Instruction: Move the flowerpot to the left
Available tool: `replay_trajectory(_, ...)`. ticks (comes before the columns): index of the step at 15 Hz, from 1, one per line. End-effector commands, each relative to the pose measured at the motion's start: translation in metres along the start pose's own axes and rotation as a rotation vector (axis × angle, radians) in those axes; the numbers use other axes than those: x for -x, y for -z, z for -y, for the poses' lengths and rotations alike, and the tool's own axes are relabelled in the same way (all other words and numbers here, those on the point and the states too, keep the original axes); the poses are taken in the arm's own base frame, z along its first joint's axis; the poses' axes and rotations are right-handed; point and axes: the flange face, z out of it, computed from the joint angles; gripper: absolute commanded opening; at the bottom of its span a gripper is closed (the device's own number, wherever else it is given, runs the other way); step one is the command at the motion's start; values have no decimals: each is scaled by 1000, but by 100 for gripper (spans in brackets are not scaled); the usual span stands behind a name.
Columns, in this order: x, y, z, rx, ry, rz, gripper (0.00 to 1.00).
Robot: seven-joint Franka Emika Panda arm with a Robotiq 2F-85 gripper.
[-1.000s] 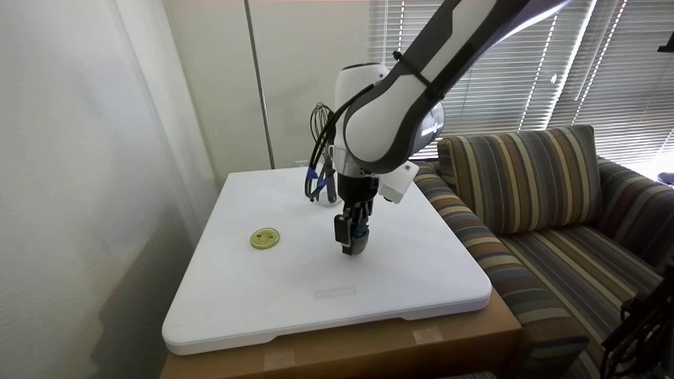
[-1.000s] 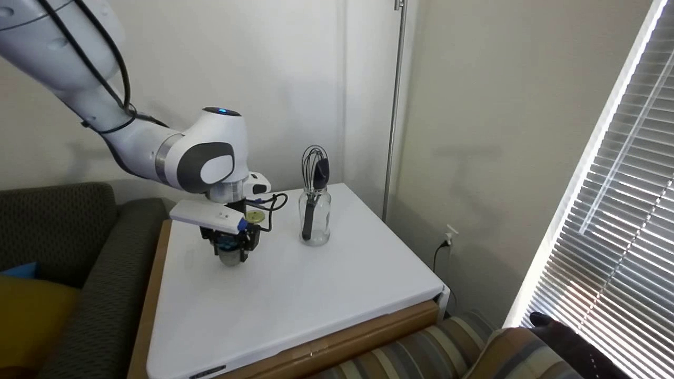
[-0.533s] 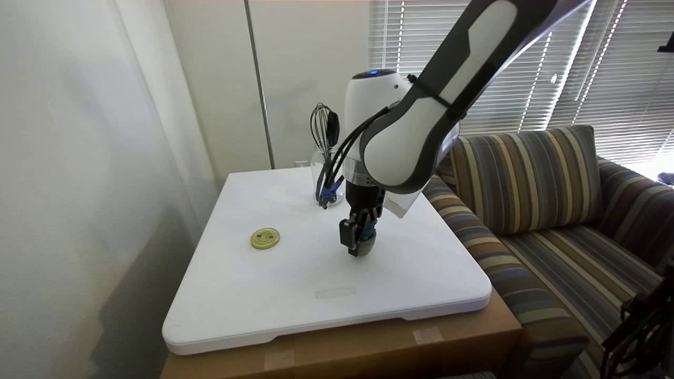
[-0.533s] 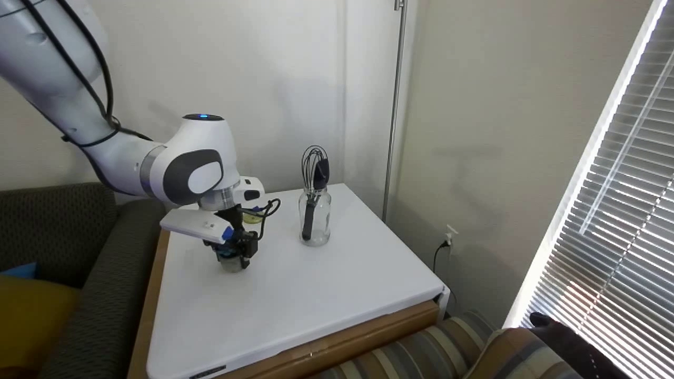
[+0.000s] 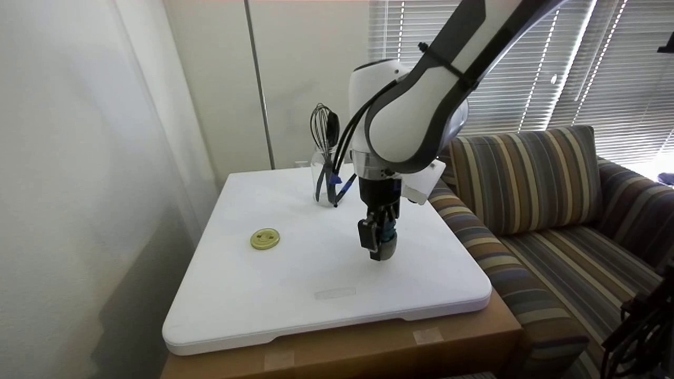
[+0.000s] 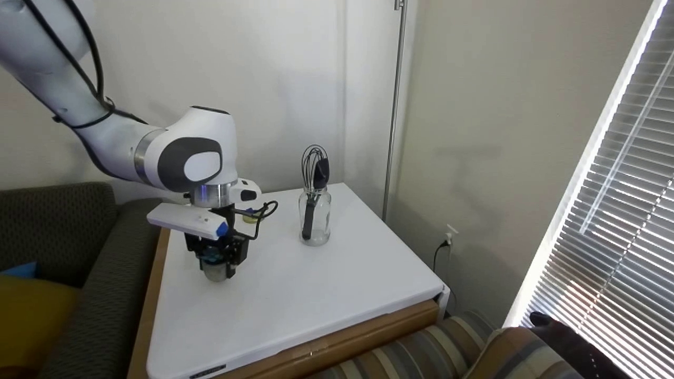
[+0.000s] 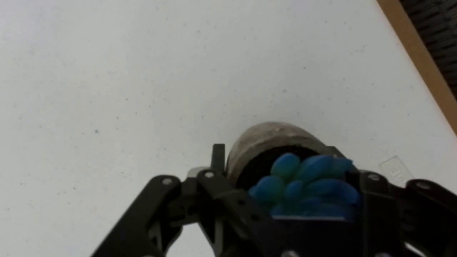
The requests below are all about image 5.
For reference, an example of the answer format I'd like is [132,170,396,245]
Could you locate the white table board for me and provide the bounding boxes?
[159,290,524,379]

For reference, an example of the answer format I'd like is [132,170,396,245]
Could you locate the white window blinds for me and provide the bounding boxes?
[364,0,674,181]

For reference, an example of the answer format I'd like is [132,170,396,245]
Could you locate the striped sofa cushion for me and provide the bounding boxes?
[440,125,605,237]

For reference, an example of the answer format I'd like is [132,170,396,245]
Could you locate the black kitchen utensil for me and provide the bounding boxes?
[322,110,344,206]

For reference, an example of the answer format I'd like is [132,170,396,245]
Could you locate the black wrist cable blue plug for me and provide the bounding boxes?
[325,170,360,211]

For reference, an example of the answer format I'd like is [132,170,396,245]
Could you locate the striped fabric sofa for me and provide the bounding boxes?
[419,156,674,379]

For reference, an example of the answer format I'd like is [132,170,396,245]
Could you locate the metal wire whisk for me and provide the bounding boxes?
[307,104,336,202]

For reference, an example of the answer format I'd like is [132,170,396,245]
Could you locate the yellow-green round disc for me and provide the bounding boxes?
[249,225,283,253]

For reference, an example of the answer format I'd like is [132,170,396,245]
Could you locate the clear glass jar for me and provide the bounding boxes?
[307,148,347,208]

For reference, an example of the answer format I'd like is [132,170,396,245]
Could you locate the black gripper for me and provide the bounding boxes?
[357,175,404,254]

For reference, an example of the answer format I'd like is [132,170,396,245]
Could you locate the black metal frame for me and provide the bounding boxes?
[599,262,674,379]

